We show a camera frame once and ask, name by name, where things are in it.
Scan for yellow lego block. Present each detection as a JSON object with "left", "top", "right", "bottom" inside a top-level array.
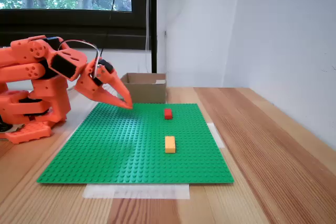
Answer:
[{"left": 164, "top": 136, "right": 176, "bottom": 154}]

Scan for cardboard box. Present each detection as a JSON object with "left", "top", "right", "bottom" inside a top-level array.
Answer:
[{"left": 120, "top": 72, "right": 167, "bottom": 104}]

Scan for green lego baseplate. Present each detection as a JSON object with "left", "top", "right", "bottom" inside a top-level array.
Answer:
[{"left": 36, "top": 102, "right": 235, "bottom": 185}]

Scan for short white tape strip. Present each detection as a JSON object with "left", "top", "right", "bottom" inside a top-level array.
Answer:
[
  {"left": 62, "top": 119, "right": 85, "bottom": 143},
  {"left": 206, "top": 123, "right": 226, "bottom": 148}
]

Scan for black framed window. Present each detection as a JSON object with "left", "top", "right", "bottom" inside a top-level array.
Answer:
[{"left": 0, "top": 0, "right": 158, "bottom": 50}]

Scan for black table clamp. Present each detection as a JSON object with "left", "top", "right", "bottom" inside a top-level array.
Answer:
[{"left": 0, "top": 116, "right": 19, "bottom": 134}]

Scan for wide white tape strip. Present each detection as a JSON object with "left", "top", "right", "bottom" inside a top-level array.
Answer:
[{"left": 82, "top": 183, "right": 190, "bottom": 200}]

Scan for gripper servo wire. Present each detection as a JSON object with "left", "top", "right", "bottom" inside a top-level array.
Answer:
[{"left": 58, "top": 39, "right": 103, "bottom": 67}]

